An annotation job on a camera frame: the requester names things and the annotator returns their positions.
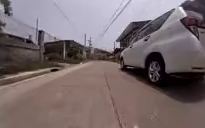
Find pole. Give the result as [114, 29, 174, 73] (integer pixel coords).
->
[35, 18, 40, 43]
[83, 33, 87, 48]

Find grey concrete road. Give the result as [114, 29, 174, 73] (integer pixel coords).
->
[0, 59, 205, 128]

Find low dark building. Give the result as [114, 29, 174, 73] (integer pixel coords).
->
[43, 39, 88, 62]

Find building with dark roof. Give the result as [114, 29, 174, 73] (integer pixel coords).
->
[115, 19, 153, 49]

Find white car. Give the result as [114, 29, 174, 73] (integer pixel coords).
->
[118, 0, 205, 85]

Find concrete kerb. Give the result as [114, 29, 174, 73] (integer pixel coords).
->
[0, 63, 88, 89]

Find grass verge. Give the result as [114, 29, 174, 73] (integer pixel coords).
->
[0, 60, 63, 81]

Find building with grey roof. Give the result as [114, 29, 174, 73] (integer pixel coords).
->
[0, 14, 59, 46]

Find overhead wires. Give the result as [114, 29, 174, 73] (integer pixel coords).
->
[52, 0, 134, 38]

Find grey concrete post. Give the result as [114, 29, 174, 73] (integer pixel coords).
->
[38, 29, 46, 63]

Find grey stone wall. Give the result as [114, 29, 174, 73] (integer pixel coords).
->
[0, 44, 44, 68]

